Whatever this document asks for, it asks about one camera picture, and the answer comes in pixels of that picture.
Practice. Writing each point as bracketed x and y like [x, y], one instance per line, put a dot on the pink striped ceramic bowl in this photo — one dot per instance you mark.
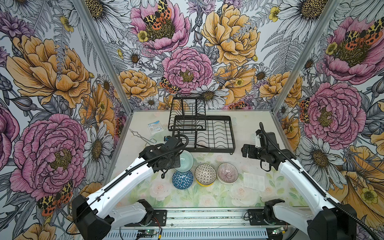
[227, 173]

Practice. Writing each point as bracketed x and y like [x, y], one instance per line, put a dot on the blue geometric patterned bowl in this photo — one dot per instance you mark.
[182, 180]

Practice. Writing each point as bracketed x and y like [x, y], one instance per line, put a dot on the mint green ceramic bowl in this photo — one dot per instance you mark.
[186, 162]

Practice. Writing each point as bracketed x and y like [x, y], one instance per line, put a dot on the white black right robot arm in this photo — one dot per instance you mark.
[328, 219]

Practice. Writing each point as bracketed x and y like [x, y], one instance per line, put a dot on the aluminium mounting rail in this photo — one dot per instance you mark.
[194, 218]

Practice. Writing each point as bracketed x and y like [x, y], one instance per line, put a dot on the brown patterned ceramic bowl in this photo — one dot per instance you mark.
[205, 175]

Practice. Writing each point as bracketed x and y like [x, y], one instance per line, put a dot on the small blue white packet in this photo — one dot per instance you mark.
[155, 127]

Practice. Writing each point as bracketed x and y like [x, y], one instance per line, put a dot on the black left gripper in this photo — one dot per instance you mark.
[176, 164]

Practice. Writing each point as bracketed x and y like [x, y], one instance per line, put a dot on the green circuit board right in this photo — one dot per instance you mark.
[278, 231]

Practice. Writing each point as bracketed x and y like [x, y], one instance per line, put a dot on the black wire dish rack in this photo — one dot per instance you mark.
[206, 134]

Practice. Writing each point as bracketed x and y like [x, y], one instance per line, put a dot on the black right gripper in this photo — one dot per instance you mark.
[251, 149]

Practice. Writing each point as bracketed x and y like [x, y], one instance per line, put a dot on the metal wire tongs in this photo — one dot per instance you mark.
[148, 142]

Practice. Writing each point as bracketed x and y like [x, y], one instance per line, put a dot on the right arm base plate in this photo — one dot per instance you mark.
[261, 217]

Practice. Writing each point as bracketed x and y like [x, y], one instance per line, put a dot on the clear plastic compartment box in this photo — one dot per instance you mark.
[254, 182]

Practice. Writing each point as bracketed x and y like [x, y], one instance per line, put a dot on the green circuit board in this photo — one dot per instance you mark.
[278, 231]
[146, 234]

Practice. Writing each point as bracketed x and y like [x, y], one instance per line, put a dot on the green circuit board left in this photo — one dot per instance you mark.
[146, 234]

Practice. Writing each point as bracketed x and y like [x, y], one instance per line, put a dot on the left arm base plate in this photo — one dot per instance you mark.
[159, 218]

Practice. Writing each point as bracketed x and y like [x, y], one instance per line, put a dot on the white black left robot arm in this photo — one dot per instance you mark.
[95, 215]

